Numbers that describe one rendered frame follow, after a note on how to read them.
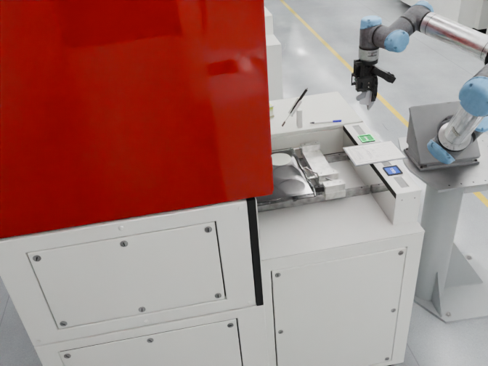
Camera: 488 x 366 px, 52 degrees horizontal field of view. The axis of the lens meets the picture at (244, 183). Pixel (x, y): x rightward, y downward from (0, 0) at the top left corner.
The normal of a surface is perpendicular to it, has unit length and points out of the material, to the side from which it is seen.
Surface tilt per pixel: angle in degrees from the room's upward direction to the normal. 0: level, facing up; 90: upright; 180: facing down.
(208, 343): 90
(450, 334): 0
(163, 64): 90
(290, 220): 0
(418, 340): 0
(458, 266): 90
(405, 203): 90
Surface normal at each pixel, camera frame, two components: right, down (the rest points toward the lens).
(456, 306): -0.07, -0.83
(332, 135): 0.17, 0.53
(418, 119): 0.03, -0.18
